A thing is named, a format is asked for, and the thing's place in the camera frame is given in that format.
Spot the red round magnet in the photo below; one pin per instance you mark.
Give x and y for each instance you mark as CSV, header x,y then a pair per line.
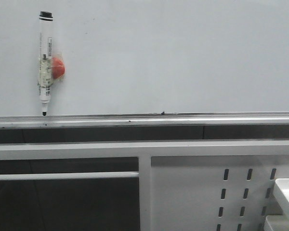
x,y
58,68

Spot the white black whiteboard marker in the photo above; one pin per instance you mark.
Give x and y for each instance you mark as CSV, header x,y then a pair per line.
x,y
45,78

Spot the white whiteboard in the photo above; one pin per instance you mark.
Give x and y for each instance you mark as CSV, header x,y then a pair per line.
x,y
149,61

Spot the white perforated pegboard panel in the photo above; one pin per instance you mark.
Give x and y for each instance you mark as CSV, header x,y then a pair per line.
x,y
214,193

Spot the white plastic marker tray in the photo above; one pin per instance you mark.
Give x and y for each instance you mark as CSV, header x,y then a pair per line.
x,y
281,194

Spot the lower white plastic tray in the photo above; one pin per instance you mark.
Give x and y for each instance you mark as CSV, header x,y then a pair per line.
x,y
275,223

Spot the white metal stand frame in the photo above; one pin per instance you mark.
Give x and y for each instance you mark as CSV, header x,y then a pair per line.
x,y
100,186

